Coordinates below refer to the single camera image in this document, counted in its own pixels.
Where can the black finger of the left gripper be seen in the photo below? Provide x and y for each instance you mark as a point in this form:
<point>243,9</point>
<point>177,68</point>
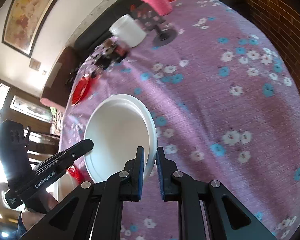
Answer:
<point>61,161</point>

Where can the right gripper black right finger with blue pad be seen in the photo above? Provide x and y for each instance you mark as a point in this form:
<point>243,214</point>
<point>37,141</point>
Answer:
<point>206,210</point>

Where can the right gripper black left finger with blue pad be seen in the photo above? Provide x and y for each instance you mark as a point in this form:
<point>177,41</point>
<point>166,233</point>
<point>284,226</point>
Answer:
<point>93,211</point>

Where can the white foam bowl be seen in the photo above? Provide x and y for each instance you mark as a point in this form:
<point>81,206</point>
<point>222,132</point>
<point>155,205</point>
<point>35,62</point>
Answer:
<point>117,127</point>

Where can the dark wooden chair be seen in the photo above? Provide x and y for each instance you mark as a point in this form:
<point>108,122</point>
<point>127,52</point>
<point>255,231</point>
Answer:
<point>40,145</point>

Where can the brown sofa armchair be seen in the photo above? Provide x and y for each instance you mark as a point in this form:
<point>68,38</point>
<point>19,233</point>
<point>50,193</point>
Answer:
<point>58,86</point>

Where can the red plate far side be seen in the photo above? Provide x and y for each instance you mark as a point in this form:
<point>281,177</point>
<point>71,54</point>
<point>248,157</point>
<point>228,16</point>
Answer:
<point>81,89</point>

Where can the purple floral tablecloth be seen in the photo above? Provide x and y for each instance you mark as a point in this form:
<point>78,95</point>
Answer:
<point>224,105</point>

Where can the dark jar with cork lid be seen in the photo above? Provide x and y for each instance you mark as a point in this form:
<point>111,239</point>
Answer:
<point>117,48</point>

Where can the black couch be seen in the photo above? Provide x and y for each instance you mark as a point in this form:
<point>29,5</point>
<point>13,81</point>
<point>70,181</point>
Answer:
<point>98,31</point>

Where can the white plastic jar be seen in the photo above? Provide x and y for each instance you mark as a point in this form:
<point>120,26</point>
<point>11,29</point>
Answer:
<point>128,31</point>

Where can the black phone stand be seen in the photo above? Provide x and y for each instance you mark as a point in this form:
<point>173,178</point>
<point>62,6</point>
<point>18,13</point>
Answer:
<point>151,20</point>

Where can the black small device with cables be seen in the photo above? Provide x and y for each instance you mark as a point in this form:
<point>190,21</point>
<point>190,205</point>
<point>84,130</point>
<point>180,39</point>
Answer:
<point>104,60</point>

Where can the framed wall painting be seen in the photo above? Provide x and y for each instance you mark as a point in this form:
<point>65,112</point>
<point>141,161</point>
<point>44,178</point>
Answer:
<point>23,23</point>

